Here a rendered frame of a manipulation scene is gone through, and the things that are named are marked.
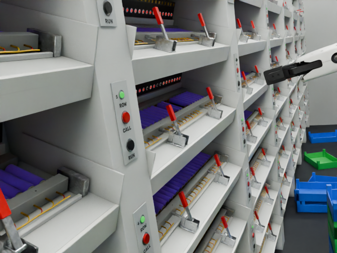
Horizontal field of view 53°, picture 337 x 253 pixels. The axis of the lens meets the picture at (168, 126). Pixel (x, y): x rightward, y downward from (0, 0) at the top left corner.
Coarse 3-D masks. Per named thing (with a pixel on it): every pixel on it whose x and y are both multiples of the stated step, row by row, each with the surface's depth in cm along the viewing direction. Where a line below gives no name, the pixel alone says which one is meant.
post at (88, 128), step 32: (0, 0) 49; (32, 0) 47; (64, 0) 45; (96, 64) 45; (128, 64) 53; (96, 96) 46; (32, 128) 53; (64, 128) 50; (96, 128) 48; (96, 160) 49; (128, 192) 51; (128, 224) 51
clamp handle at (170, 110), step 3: (168, 105) 72; (171, 105) 73; (168, 108) 72; (171, 108) 73; (168, 111) 72; (171, 111) 72; (171, 114) 72; (174, 114) 73; (171, 117) 72; (174, 117) 73; (174, 120) 73; (174, 123) 73; (177, 123) 73; (177, 126) 73; (177, 129) 73; (177, 132) 73; (180, 132) 73; (180, 135) 73
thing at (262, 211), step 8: (264, 184) 184; (272, 184) 184; (280, 184) 182; (264, 192) 180; (272, 192) 182; (264, 200) 172; (272, 200) 171; (256, 208) 164; (264, 208) 165; (272, 208) 166; (256, 216) 146; (264, 216) 158; (256, 224) 147; (264, 224) 152; (256, 232) 145; (264, 232) 146; (256, 240) 140
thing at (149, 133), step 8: (208, 96) 108; (192, 104) 96; (200, 104) 99; (208, 104) 107; (176, 112) 86; (184, 112) 88; (192, 112) 94; (200, 112) 95; (160, 120) 79; (168, 120) 80; (176, 120) 84; (152, 128) 73; (168, 128) 80; (144, 136) 69; (152, 136) 72; (152, 144) 69
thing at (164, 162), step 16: (192, 80) 114; (144, 96) 90; (224, 96) 111; (224, 112) 103; (192, 128) 85; (208, 128) 87; (224, 128) 102; (144, 144) 71; (192, 144) 75; (160, 160) 65; (176, 160) 68; (160, 176) 62
